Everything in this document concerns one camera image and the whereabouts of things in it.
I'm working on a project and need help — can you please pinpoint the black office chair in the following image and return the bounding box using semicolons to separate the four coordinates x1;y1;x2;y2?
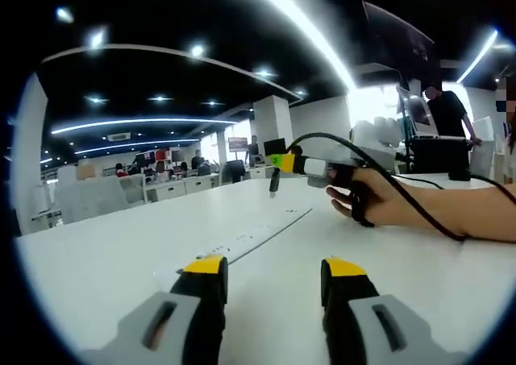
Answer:
224;160;246;183

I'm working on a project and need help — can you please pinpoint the curved ceiling light strip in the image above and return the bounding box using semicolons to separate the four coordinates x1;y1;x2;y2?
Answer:
51;117;239;136

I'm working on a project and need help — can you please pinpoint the white office cabinet desk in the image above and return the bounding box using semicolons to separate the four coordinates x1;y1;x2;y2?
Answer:
144;174;222;203

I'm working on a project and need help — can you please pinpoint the white desk USB port strip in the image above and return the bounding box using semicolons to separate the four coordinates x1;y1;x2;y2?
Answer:
155;206;315;292

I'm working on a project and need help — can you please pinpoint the long ceiling light strip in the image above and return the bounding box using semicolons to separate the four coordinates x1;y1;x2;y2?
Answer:
239;0;358;91

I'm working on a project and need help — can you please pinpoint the black finger strap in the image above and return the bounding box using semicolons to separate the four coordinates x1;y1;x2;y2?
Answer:
348;170;375;228

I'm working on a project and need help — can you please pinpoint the large dark overhead monitor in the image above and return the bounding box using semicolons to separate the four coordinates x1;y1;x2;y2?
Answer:
361;0;436;64

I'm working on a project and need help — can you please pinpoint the black square monitor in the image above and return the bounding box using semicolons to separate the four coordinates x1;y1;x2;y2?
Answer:
263;138;287;156

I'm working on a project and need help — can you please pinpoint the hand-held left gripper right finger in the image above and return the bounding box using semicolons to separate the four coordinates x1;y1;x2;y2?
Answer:
320;255;471;365

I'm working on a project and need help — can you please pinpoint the white square pillar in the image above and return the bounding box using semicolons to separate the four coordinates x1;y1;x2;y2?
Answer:
252;94;291;168
11;72;48;237

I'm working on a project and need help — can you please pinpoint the white-framed tilted monitor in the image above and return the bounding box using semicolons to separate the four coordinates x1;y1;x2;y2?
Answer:
396;84;433;127

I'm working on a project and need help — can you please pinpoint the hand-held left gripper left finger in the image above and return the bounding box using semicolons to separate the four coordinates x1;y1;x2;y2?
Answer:
82;254;230;365

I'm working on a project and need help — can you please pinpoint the black equipment case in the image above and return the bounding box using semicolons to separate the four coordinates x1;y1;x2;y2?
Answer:
410;135;473;175

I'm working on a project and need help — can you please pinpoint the thin black cable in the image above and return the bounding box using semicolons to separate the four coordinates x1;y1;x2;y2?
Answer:
469;173;516;205

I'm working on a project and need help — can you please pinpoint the black USB plug data cable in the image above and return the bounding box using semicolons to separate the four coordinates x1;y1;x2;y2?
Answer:
268;132;471;244

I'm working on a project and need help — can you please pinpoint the person's right hand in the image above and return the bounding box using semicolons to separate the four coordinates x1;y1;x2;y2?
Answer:
325;167;394;227

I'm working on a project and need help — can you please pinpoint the red display screen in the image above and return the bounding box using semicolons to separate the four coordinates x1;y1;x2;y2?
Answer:
227;136;248;154

